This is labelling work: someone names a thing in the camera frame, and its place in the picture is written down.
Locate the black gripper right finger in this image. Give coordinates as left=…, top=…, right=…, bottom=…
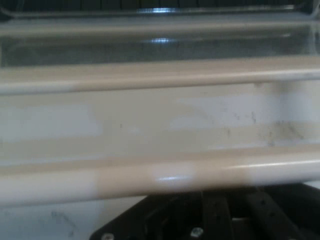
left=238, top=183, right=320, bottom=240

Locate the white refrigerator door shelf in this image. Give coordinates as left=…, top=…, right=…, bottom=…
left=0, top=6, right=320, bottom=209

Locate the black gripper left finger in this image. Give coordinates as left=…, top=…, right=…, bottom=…
left=89, top=190, right=235, bottom=240

